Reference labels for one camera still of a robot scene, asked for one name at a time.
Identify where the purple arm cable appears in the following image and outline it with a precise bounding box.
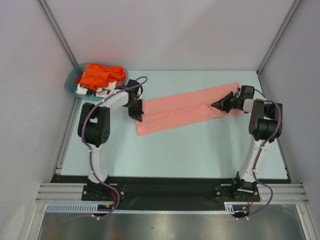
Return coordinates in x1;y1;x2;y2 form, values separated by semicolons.
57;76;149;223
234;87;282;221

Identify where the blue slotted cable duct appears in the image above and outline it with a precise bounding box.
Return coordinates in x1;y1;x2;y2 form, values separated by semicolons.
46;203;98;214

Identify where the white t shirt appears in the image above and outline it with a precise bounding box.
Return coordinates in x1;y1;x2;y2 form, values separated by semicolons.
75;81;117;98

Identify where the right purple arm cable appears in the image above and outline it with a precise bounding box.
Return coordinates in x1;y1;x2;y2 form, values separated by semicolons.
234;87;282;221

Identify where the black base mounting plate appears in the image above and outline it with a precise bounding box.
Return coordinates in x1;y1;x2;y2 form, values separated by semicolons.
50;174;290;211

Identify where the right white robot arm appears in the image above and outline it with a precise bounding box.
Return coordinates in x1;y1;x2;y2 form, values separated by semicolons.
211;90;283;201

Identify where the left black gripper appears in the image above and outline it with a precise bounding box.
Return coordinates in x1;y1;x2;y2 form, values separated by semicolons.
125;98;144;122

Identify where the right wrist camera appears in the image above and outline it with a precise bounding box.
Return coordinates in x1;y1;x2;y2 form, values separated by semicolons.
239;85;255;101

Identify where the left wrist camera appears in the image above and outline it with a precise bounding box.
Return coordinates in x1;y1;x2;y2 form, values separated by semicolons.
125;79;143;100

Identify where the red garment in basket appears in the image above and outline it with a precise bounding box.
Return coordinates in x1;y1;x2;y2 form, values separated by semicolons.
115;80;126;90

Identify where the blue plastic laundry basket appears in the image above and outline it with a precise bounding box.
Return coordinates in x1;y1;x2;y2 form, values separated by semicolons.
64;63;129;101

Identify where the orange t shirt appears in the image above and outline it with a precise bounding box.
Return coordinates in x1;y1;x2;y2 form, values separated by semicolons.
77;63;127;90

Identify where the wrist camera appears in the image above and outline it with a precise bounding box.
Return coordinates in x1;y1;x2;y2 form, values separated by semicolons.
125;79;143;100
239;85;255;101

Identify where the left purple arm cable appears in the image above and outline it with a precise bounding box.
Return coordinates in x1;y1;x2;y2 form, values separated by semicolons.
57;76;149;223

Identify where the salmon pink t shirt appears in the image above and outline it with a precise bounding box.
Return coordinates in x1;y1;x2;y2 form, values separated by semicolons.
135;82;244;136

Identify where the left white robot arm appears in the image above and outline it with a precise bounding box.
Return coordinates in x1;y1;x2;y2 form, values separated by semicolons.
77;90;144;200

